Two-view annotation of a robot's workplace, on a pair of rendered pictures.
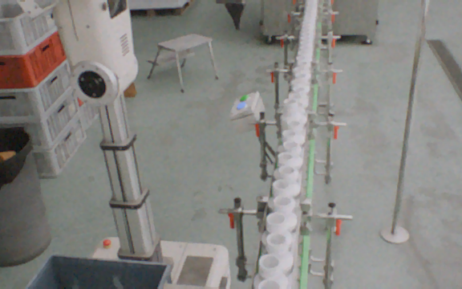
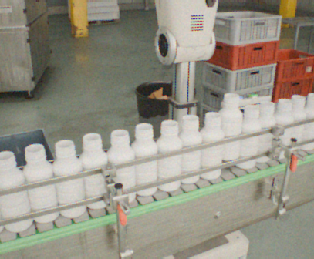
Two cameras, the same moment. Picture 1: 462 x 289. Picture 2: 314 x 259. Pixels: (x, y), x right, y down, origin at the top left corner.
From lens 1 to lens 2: 0.90 m
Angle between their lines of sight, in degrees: 46
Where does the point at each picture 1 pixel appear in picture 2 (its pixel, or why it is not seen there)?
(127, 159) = (177, 116)
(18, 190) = not seen: hidden behind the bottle
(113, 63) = (177, 31)
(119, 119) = (181, 82)
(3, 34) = (227, 28)
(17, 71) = (227, 55)
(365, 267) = not seen: outside the picture
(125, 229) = not seen: hidden behind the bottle
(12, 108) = (217, 80)
